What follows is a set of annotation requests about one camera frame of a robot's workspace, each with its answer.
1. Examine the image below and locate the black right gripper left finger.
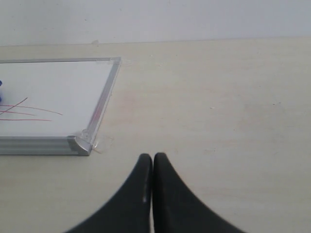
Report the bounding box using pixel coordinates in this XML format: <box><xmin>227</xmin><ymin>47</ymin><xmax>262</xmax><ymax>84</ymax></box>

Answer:
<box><xmin>68</xmin><ymin>153</ymin><xmax>153</xmax><ymax>233</ymax></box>

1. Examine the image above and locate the white board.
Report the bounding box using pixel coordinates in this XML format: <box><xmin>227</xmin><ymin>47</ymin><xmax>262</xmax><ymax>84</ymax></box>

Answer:
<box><xmin>0</xmin><ymin>57</ymin><xmax>121</xmax><ymax>156</ymax></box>

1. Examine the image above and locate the clear tape front right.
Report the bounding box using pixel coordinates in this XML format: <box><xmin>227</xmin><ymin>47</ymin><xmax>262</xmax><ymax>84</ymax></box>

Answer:
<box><xmin>81</xmin><ymin>132</ymin><xmax>114</xmax><ymax>154</ymax></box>

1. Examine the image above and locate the blue cloth eraser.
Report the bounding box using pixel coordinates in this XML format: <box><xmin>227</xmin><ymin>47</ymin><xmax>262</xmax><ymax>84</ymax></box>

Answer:
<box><xmin>0</xmin><ymin>80</ymin><xmax>3</xmax><ymax>103</ymax></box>

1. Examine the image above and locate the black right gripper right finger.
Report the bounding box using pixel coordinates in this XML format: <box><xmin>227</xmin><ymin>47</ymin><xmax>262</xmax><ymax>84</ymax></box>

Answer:
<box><xmin>152</xmin><ymin>152</ymin><xmax>243</xmax><ymax>233</ymax></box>

